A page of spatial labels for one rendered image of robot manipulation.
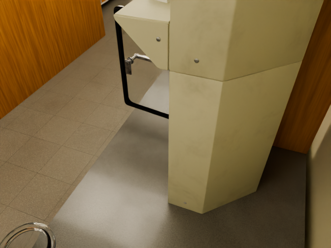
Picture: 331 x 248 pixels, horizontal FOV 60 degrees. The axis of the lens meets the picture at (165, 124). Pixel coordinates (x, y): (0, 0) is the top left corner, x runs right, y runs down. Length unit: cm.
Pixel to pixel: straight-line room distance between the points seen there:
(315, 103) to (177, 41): 59
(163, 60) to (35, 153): 207
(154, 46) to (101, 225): 55
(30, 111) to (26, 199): 102
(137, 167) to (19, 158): 166
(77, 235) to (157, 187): 28
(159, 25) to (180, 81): 12
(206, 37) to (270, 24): 12
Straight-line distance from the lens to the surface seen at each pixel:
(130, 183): 97
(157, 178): 98
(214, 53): 54
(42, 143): 261
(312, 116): 105
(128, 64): 105
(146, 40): 58
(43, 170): 240
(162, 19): 55
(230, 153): 74
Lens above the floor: 171
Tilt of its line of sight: 42 degrees down
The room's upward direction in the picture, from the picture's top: straight up
